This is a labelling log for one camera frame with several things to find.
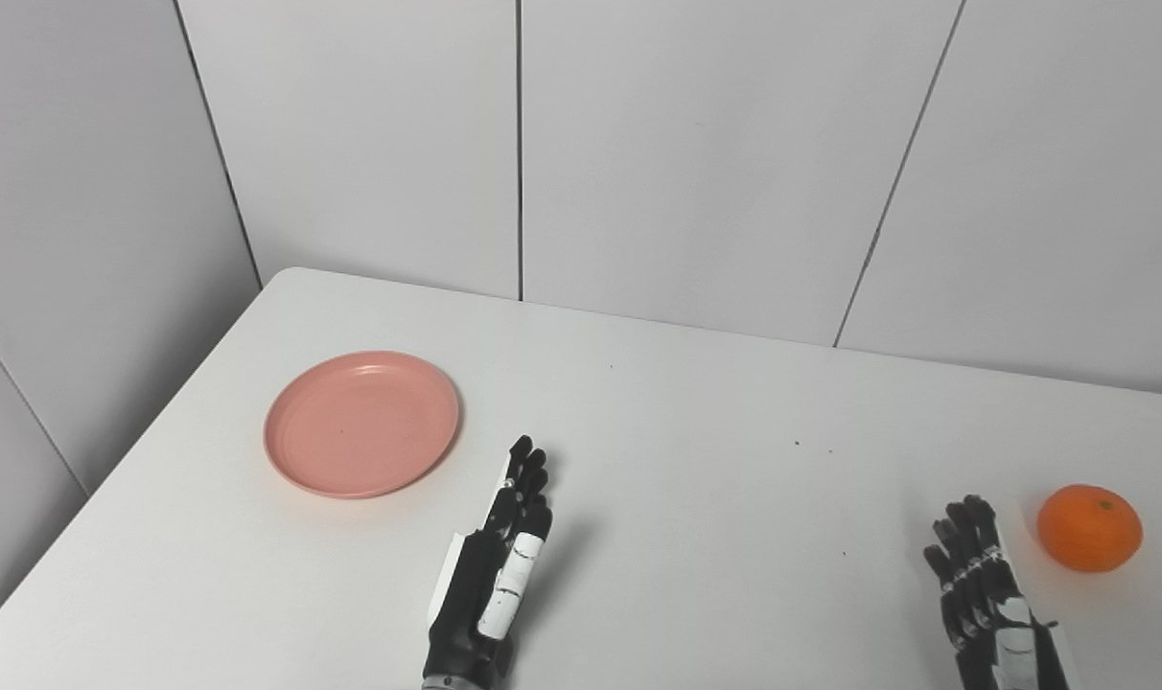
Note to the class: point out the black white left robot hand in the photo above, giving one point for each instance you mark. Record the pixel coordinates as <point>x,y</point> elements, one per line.
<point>466,604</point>

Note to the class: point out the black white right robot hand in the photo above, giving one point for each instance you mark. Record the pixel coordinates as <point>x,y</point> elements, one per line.
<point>1003,632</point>

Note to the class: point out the orange fruit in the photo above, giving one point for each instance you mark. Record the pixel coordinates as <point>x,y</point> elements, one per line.
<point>1089,529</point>

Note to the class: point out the pink round plate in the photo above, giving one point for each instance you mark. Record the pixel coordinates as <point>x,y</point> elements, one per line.
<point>361,425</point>

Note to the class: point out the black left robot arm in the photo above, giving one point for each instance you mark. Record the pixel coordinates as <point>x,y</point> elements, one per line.
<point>452,684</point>

